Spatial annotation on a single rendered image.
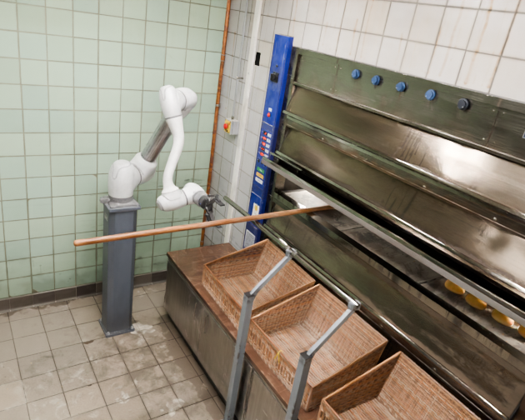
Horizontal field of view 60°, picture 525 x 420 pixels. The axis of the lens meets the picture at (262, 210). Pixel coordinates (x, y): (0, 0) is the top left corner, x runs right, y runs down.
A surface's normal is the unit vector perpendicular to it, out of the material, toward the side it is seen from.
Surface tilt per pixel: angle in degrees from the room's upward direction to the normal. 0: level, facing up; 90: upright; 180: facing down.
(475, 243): 70
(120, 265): 90
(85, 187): 90
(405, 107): 90
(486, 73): 90
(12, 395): 0
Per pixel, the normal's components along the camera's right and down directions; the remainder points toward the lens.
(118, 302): 0.54, 0.41
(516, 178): -0.73, -0.23
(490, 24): -0.83, 0.10
